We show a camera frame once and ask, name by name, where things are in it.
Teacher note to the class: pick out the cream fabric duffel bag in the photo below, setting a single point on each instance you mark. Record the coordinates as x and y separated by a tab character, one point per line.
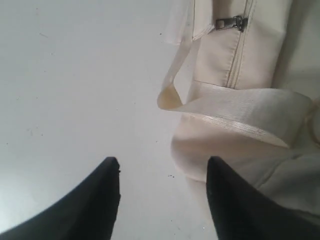
246	79

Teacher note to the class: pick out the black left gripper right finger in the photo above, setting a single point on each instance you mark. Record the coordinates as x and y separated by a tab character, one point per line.
241	212

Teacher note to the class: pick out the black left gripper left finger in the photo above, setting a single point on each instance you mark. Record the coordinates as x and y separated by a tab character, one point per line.
88	212

